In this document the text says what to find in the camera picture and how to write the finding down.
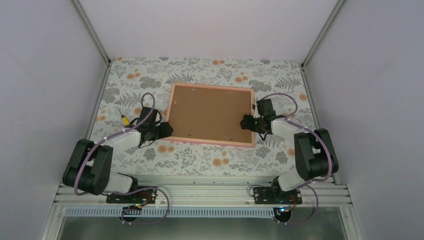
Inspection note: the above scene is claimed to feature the left aluminium corner post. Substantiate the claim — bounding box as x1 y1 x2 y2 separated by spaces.
71 0 111 66

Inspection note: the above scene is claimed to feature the floral patterned table mat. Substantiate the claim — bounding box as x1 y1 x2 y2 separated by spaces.
90 57 315 176

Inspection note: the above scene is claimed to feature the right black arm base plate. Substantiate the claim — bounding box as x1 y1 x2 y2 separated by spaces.
247 184 303 205

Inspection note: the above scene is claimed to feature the aluminium rail base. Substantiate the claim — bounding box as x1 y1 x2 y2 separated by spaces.
41 175 363 240

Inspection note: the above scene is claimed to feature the yellow screwdriver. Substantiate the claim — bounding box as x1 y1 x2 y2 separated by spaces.
118 110 130 126

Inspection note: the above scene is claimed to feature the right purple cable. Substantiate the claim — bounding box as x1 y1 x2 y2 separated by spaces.
258 92 334 226

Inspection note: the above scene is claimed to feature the right aluminium corner post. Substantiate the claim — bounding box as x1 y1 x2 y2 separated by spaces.
301 0 346 71

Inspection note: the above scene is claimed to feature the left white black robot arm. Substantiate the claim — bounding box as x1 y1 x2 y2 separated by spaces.
62 107 173 203

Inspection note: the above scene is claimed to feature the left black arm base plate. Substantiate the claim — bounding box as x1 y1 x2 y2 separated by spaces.
106 188 157 205

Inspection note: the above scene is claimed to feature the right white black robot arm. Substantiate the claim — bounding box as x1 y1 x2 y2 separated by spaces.
240 99 339 204

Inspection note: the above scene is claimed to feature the aluminium corner post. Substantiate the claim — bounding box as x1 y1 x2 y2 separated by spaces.
71 0 111 66
301 0 346 71

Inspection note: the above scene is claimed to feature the pink picture frame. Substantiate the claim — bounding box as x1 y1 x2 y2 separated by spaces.
166 82 256 148

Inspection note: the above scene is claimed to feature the purple cable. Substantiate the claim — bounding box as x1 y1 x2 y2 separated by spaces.
258 92 334 226
73 92 157 196

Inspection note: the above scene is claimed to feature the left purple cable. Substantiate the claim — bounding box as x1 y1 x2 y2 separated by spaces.
73 92 157 196

